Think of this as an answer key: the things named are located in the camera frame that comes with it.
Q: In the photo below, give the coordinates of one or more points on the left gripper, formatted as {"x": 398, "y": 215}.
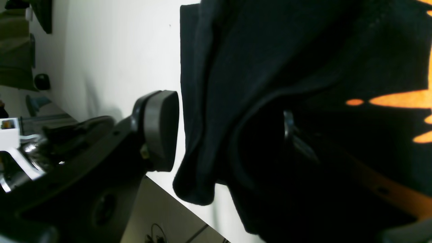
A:
{"x": 40, "y": 153}

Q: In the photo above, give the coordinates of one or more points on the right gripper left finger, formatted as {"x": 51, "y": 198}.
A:
{"x": 90, "y": 198}

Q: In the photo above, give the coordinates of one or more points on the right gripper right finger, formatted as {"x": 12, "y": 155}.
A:
{"x": 341, "y": 200}

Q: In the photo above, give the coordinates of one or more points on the black T-shirt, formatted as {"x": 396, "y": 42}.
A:
{"x": 357, "y": 72}

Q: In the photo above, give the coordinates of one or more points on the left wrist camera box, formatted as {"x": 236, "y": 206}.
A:
{"x": 9, "y": 133}

